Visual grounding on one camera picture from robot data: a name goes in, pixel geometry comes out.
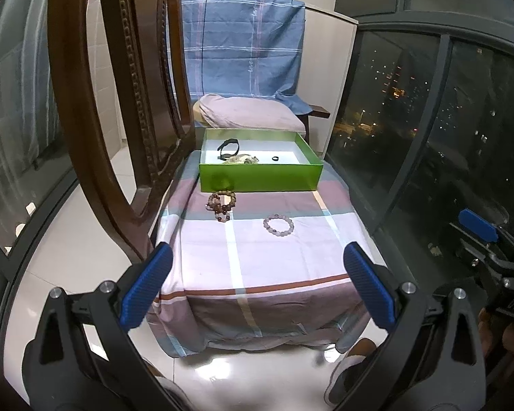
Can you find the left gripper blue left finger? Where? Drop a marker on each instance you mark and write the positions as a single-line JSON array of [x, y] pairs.
[[141, 284]]

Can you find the slipper foot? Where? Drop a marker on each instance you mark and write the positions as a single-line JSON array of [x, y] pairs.
[[348, 371], [172, 389]]

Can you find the pink plaid table cloth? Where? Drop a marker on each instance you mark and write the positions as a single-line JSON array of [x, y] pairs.
[[272, 274]]

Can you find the blue plaid cloth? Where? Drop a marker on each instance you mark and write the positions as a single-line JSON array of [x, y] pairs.
[[245, 48]]

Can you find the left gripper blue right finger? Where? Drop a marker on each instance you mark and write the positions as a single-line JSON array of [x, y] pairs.
[[371, 282]]

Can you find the black smart watch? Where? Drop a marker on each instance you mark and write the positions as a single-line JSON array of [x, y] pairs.
[[228, 149]]

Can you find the left slipper foot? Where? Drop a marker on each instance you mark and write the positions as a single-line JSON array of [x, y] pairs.
[[172, 389]]

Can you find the carved brown wooden chair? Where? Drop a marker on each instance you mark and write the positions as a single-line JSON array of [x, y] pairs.
[[146, 47]]

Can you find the dark wooden armchair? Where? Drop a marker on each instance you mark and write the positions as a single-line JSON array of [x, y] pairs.
[[314, 122]]

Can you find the right slipper foot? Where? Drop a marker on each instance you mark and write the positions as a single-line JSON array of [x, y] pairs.
[[348, 371]]

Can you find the right hand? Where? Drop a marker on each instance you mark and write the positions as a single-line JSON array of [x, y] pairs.
[[494, 340]]

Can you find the green cardboard box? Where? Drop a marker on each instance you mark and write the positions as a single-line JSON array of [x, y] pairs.
[[281, 162]]

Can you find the pink seat cushion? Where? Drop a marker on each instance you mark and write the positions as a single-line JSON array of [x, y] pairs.
[[246, 113]]

